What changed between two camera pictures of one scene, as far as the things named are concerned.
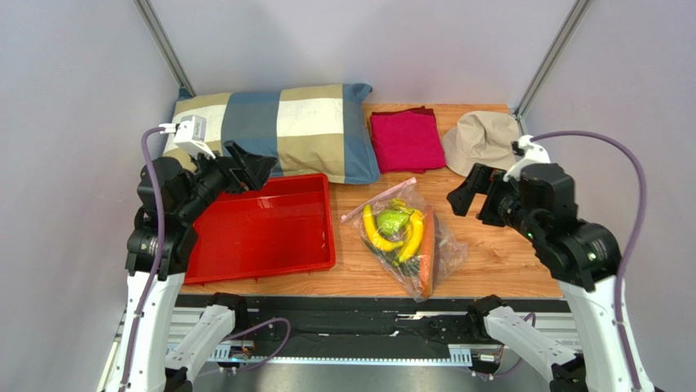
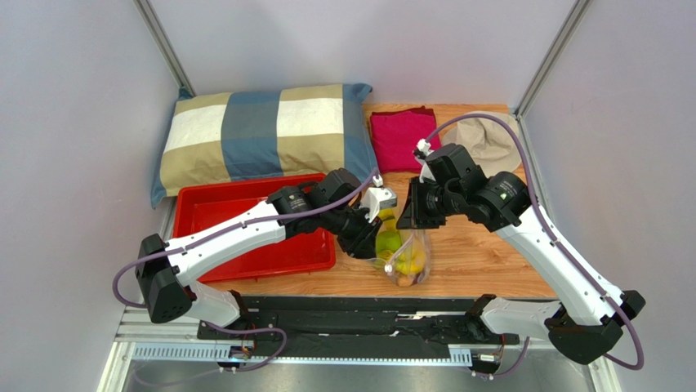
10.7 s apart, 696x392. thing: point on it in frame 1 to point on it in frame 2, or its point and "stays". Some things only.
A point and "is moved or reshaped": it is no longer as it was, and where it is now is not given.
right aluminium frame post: [577, 12] stays
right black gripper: [490, 198] to [416, 206]
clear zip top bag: [406, 234] is moved or reshaped
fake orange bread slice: [427, 253] to [403, 281]
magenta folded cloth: [407, 140] stays
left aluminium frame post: [156, 33] stays
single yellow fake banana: [374, 237] to [387, 216]
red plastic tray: [285, 226] stays
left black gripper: [243, 171] to [363, 246]
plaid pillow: [317, 131] stays
